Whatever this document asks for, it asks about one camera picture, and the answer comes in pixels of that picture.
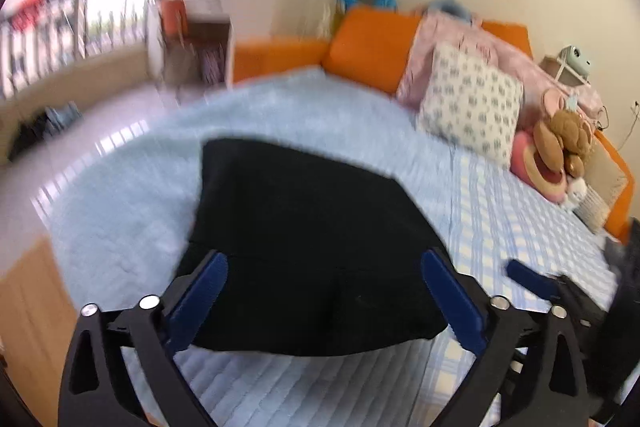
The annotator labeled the blue neck pillow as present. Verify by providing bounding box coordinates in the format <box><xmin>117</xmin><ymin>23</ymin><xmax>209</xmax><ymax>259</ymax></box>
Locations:
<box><xmin>424</xmin><ymin>0</ymin><xmax>474</xmax><ymax>23</ymax></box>

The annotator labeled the brown plush toy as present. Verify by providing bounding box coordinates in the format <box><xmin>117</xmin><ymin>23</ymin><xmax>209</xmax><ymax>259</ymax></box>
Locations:
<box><xmin>532</xmin><ymin>109</ymin><xmax>597</xmax><ymax>178</ymax></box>

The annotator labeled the pink eared plush toy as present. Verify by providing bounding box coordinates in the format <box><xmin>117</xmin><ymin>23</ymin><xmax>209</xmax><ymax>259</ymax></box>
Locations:
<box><xmin>543</xmin><ymin>89</ymin><xmax>577</xmax><ymax>113</ymax></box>

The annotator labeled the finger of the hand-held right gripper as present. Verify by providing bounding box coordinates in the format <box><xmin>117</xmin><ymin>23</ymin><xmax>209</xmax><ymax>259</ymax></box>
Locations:
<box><xmin>506</xmin><ymin>259</ymin><xmax>608</xmax><ymax>328</ymax></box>

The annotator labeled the white shelf stand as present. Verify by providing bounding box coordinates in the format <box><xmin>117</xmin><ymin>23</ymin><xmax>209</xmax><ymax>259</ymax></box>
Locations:
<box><xmin>539</xmin><ymin>55</ymin><xmax>591</xmax><ymax>88</ymax></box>

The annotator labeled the balcony railing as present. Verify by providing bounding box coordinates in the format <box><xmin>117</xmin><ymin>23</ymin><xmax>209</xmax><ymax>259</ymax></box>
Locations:
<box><xmin>0</xmin><ymin>0</ymin><xmax>157</xmax><ymax>98</ymax></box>

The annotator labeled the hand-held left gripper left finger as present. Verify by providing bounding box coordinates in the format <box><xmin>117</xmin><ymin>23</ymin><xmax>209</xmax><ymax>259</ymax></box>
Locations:
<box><xmin>59</xmin><ymin>251</ymin><xmax>229</xmax><ymax>427</ymax></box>

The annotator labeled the pink cartoon blanket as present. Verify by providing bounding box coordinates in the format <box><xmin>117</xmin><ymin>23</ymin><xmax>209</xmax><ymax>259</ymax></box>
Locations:
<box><xmin>396</xmin><ymin>11</ymin><xmax>604</xmax><ymax>128</ymax></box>

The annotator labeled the white floral pillow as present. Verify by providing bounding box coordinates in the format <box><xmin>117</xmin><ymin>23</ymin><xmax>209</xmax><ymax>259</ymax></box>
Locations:
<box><xmin>416</xmin><ymin>42</ymin><xmax>525</xmax><ymax>167</ymax></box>

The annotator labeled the white desk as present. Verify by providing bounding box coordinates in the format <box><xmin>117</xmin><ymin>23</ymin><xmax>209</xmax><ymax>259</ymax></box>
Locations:
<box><xmin>149</xmin><ymin>0</ymin><xmax>237</xmax><ymax>88</ymax></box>

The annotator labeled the beige patchwork pillow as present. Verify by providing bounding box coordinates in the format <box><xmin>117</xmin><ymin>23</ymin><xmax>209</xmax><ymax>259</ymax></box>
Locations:
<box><xmin>571</xmin><ymin>141</ymin><xmax>629</xmax><ymax>234</ymax></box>

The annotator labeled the black jacket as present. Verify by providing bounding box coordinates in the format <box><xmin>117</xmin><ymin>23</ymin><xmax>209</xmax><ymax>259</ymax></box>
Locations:
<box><xmin>177</xmin><ymin>138</ymin><xmax>454</xmax><ymax>356</ymax></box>

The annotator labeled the orange sofa bed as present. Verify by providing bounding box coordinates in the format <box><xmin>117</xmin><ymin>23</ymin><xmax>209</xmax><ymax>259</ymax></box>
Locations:
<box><xmin>232</xmin><ymin>6</ymin><xmax>640</xmax><ymax>244</ymax></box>

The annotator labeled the blue plaid bedspread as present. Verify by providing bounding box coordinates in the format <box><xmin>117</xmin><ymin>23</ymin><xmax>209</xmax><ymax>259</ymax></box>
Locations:
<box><xmin>47</xmin><ymin>67</ymin><xmax>621</xmax><ymax>427</ymax></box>

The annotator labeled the pink round plush cushion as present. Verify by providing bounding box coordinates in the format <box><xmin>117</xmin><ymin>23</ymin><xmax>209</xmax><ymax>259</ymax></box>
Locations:
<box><xmin>509</xmin><ymin>129</ymin><xmax>571</xmax><ymax>206</ymax></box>

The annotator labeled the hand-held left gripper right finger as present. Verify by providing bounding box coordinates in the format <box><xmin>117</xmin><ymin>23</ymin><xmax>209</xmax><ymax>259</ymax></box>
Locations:
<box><xmin>421</xmin><ymin>248</ymin><xmax>588</xmax><ymax>427</ymax></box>

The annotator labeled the orange chair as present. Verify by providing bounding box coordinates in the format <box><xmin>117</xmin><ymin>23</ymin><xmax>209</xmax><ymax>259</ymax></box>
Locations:
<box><xmin>159</xmin><ymin>0</ymin><xmax>189</xmax><ymax>38</ymax></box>

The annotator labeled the small white plush toy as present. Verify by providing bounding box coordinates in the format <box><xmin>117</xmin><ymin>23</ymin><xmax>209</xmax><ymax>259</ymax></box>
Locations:
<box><xmin>561</xmin><ymin>176</ymin><xmax>589</xmax><ymax>211</ymax></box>

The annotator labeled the dark bag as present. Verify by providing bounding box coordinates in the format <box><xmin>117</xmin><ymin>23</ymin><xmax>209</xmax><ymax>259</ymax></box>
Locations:
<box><xmin>9</xmin><ymin>104</ymin><xmax>82</xmax><ymax>161</ymax></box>

